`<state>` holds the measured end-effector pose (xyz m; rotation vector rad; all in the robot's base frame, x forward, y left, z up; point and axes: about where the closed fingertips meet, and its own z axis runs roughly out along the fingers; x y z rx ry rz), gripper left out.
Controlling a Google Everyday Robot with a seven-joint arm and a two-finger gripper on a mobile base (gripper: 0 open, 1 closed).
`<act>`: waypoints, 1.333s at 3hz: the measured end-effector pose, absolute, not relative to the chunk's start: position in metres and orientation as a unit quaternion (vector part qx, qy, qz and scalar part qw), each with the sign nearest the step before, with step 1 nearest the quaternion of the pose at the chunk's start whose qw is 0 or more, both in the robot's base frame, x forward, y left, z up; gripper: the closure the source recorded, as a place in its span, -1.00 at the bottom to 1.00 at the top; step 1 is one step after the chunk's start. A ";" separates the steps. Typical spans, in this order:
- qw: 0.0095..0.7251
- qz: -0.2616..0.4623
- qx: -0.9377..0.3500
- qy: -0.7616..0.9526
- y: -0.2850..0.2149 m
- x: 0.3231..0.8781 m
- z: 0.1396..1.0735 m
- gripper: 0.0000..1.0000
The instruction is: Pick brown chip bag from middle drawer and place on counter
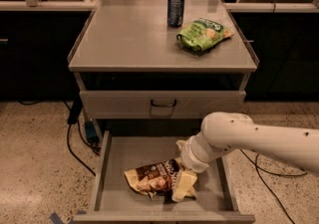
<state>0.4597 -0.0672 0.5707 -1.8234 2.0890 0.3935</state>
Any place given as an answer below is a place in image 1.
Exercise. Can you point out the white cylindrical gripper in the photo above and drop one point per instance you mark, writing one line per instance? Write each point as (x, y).
(191, 158)

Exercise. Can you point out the brown sea salt chip bag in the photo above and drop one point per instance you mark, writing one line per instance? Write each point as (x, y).
(154, 179)

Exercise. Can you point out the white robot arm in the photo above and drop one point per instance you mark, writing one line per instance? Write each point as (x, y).
(223, 132)

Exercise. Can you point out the open grey middle drawer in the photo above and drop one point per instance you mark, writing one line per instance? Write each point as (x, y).
(114, 202)

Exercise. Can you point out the closed grey upper drawer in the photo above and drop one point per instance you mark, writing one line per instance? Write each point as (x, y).
(136, 104)

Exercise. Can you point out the grey metal drawer cabinet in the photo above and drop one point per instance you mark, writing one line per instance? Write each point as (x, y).
(128, 46)

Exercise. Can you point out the green chip bag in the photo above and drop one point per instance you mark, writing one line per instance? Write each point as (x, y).
(203, 34)

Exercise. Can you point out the blue power adapter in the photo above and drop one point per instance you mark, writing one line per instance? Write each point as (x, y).
(91, 134)

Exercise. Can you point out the blue soda can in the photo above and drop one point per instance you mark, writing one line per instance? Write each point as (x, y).
(175, 9)

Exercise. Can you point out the black lab bench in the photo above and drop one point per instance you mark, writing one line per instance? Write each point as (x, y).
(34, 51)

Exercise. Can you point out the black drawer handle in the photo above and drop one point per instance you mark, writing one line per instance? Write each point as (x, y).
(163, 105)

